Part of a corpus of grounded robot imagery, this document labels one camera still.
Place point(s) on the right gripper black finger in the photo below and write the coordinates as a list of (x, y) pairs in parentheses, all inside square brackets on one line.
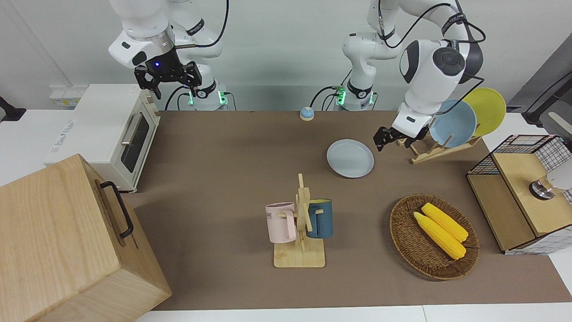
[(157, 93), (195, 90)]

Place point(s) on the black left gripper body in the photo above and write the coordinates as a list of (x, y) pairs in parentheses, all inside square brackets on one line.
[(395, 134)]

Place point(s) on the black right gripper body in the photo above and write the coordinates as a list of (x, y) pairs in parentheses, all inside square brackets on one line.
[(165, 71)]

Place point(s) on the gray plate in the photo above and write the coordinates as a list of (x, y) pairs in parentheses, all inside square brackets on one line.
[(350, 158)]

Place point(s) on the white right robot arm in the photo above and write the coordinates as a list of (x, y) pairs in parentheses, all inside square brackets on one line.
[(138, 27)]

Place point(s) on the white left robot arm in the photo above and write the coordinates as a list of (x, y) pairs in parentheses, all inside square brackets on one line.
[(429, 71)]

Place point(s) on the wooden plate rack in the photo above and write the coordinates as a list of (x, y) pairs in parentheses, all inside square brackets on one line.
[(440, 153)]

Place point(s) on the blue plate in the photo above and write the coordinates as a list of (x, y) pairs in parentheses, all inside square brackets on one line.
[(458, 125)]

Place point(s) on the yellow plate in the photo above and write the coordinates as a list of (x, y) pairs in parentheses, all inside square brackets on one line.
[(489, 109)]

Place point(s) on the white toaster oven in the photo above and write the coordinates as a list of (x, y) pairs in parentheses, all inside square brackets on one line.
[(103, 125)]

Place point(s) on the yellow corn cob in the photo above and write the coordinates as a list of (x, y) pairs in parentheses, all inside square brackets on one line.
[(440, 237), (447, 223)]

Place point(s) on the brown table mat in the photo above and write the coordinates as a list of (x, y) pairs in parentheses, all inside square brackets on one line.
[(214, 179)]

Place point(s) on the dark blue mug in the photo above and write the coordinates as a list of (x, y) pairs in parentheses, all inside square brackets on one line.
[(322, 219)]

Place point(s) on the brown wicker basket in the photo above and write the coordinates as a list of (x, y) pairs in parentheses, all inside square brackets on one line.
[(411, 246)]

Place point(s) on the pink mug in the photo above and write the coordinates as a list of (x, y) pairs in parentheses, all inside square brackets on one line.
[(279, 223)]

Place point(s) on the wooden mug tree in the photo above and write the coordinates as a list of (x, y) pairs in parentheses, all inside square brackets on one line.
[(299, 257)]

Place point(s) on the silver white lamp head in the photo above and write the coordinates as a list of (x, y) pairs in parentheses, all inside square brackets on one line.
[(543, 188)]

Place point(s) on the black clamp object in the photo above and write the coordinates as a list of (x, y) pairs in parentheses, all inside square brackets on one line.
[(9, 112)]

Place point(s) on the large wooden box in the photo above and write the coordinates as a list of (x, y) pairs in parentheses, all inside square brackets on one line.
[(58, 241)]

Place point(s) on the white wall socket strip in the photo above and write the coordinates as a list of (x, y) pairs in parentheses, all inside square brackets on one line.
[(67, 96)]

